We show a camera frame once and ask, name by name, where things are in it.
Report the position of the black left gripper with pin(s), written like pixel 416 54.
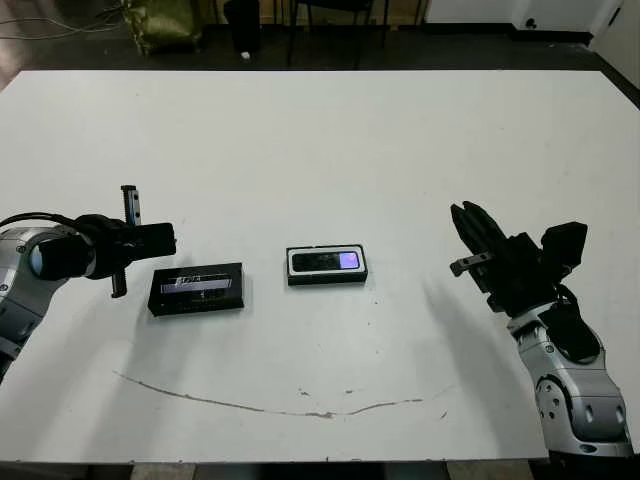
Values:
pixel 112 245

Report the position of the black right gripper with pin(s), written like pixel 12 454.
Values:
pixel 517 275

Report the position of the black printed box lid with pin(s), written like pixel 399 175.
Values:
pixel 197 290

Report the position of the slim black camera bar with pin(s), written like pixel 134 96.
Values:
pixel 320 261

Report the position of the black box white insert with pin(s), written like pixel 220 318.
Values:
pixel 327 280

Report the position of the small black round knob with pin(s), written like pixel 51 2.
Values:
pixel 531 22

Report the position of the olive green bag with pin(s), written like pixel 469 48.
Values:
pixel 162 25

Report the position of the black chair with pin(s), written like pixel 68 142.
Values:
pixel 330 7

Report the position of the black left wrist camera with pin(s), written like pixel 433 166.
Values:
pixel 155 240

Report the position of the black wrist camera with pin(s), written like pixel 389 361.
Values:
pixel 155 240
pixel 565 245

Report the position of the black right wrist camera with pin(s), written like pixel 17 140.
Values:
pixel 565 245

